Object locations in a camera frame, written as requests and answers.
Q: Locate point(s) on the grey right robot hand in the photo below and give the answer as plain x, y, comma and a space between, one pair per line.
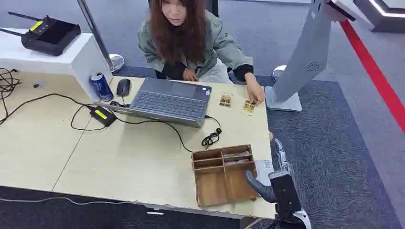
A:
284, 192

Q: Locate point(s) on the printed yellow card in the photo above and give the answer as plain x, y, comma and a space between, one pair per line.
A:
226, 100
247, 108

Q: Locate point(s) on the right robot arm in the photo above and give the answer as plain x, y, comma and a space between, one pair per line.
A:
302, 220

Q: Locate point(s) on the white paper label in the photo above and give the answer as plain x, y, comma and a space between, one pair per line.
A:
264, 170

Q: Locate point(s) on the card in wooden box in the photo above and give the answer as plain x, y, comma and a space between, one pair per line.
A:
236, 154
237, 162

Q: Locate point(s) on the wooden card box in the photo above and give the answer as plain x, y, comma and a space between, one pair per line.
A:
218, 185

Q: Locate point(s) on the person's left hand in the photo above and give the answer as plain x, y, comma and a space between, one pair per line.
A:
254, 90

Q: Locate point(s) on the person's hand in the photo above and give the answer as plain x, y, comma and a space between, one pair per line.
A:
189, 75
254, 90

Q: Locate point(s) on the white round stand base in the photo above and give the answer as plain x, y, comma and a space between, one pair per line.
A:
278, 71

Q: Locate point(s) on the small white floor strip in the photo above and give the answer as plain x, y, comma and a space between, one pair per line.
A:
155, 213

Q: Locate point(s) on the grey kiosk stand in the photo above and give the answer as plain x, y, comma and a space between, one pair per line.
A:
303, 57

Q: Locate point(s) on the grey laptop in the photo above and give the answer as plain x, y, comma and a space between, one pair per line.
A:
171, 102

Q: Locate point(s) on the person's right hand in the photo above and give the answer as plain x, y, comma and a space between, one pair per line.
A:
189, 75

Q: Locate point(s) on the person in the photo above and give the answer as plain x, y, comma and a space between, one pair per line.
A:
218, 44

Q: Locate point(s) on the black computer mouse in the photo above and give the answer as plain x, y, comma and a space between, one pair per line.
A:
123, 87

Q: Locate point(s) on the black power adapter yellow label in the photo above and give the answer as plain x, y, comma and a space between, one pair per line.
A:
102, 116

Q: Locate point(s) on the white and grey platform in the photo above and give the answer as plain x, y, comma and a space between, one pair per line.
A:
379, 17

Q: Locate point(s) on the blue drink can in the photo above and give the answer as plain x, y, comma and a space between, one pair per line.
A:
102, 87

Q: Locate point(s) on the white shelf block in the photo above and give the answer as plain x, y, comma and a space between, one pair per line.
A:
79, 58

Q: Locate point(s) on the silver pole with round base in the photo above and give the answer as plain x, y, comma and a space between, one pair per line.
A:
96, 34

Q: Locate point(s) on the small grey desk object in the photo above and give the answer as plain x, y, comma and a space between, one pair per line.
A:
38, 84

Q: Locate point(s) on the black router with antennas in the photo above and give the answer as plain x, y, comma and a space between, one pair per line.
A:
52, 36

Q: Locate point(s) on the black post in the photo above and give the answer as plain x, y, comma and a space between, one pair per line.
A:
212, 7

